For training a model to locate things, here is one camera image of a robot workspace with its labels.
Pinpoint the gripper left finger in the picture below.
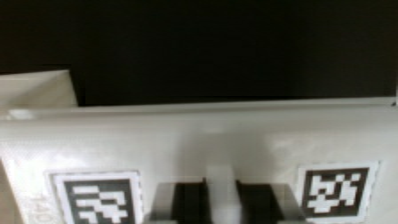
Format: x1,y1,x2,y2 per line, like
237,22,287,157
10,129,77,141
149,181,212,224

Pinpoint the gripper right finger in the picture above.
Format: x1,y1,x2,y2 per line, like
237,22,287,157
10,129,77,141
236,181,303,224

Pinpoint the white cabinet door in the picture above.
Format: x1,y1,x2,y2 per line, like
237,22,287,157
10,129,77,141
0,106,398,224

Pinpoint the white cabinet body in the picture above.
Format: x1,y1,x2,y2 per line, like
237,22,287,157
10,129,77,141
0,70,398,120

